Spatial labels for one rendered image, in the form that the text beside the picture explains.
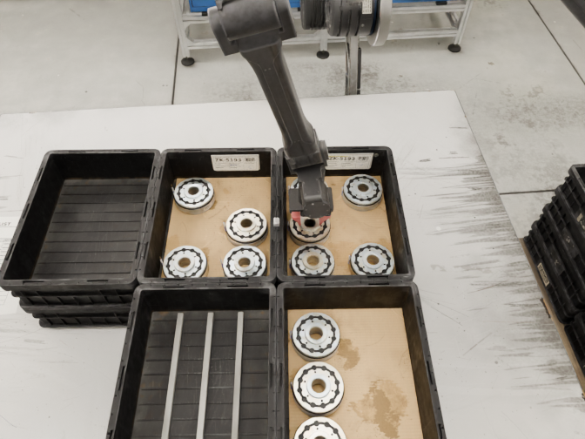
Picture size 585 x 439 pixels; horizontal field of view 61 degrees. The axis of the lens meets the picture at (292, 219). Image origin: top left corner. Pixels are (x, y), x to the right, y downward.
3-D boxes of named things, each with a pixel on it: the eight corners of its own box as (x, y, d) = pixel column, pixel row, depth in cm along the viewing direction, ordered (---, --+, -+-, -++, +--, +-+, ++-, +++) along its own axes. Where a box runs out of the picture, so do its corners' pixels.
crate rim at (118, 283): (50, 156, 130) (45, 149, 128) (163, 154, 130) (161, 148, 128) (-2, 291, 106) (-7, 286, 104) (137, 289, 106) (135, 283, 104)
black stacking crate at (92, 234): (63, 180, 137) (47, 151, 128) (170, 178, 138) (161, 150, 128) (19, 310, 114) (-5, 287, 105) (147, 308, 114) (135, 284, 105)
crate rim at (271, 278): (164, 154, 130) (161, 148, 128) (277, 153, 130) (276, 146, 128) (137, 289, 106) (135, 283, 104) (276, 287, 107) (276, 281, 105)
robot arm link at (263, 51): (282, -25, 66) (205, -4, 67) (287, 6, 64) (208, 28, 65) (329, 142, 105) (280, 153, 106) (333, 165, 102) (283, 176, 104)
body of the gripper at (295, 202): (333, 213, 114) (335, 192, 108) (289, 214, 113) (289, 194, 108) (331, 192, 118) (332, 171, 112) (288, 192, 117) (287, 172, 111)
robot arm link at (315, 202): (324, 135, 101) (283, 145, 102) (331, 177, 94) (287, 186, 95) (333, 172, 110) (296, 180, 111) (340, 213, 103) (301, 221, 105)
